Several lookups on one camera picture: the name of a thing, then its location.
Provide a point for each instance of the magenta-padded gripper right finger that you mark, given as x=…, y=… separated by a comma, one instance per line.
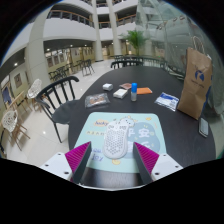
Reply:
x=164, y=165

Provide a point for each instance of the light teal printed mouse pad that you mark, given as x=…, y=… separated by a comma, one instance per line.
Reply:
x=150, y=136

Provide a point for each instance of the white plastic packet blue print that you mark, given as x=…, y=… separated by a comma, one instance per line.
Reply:
x=166, y=101

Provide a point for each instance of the small bottle with blue cap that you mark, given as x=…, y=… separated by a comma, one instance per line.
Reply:
x=134, y=91

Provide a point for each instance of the brown paper bag blue logo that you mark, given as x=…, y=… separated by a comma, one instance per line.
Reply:
x=195, y=86

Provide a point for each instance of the white perforated computer mouse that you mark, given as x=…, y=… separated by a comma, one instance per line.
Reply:
x=116, y=140

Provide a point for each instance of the group of dark chairs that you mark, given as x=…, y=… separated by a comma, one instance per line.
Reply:
x=85, y=66

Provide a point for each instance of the small white square box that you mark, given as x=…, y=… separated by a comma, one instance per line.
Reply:
x=107, y=86

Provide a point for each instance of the white flat box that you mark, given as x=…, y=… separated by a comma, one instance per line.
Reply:
x=120, y=93

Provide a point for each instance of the clear plastic snack packet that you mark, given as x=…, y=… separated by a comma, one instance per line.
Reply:
x=97, y=100

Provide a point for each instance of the black wooden chair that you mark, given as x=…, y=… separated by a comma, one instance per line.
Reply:
x=63, y=113
x=126, y=62

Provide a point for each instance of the green potted plant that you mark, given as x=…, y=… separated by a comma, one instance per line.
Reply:
x=136, y=38

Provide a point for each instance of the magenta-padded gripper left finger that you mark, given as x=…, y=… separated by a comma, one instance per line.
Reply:
x=60, y=164

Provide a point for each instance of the orange flat packet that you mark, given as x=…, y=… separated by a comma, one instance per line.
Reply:
x=145, y=90

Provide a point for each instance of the white lattice chair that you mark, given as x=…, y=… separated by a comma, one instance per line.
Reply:
x=34, y=89
x=10, y=120

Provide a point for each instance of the brown flat packet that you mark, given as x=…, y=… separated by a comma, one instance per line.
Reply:
x=125, y=86

